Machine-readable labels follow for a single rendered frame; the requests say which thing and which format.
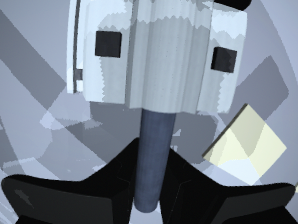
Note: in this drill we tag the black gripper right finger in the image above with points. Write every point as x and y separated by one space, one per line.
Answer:
190 197

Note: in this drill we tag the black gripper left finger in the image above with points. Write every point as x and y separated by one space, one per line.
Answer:
106 197

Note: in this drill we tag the blue-grey metal shaft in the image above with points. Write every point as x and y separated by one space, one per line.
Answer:
153 152

